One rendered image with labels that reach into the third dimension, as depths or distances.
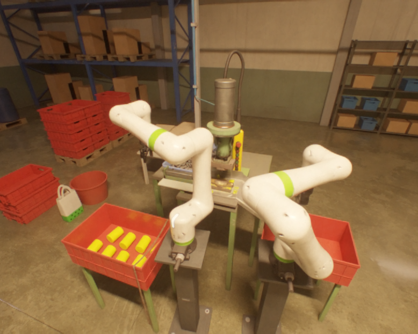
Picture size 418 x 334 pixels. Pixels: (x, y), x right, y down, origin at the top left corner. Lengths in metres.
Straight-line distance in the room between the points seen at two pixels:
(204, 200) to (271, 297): 0.69
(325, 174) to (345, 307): 1.63
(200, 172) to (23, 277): 2.21
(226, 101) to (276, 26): 5.29
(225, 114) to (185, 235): 0.71
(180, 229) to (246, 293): 1.25
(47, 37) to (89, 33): 1.61
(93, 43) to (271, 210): 7.03
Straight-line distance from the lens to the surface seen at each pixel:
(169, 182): 1.69
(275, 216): 0.71
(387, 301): 2.68
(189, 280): 1.49
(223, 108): 1.30
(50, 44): 8.60
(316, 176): 0.96
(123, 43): 6.74
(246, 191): 0.80
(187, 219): 1.13
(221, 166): 1.47
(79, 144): 4.40
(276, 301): 1.53
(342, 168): 1.07
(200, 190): 1.16
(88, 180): 3.63
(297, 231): 0.70
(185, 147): 0.93
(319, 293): 2.43
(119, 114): 1.20
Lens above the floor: 1.93
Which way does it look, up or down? 30 degrees down
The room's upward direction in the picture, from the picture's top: straight up
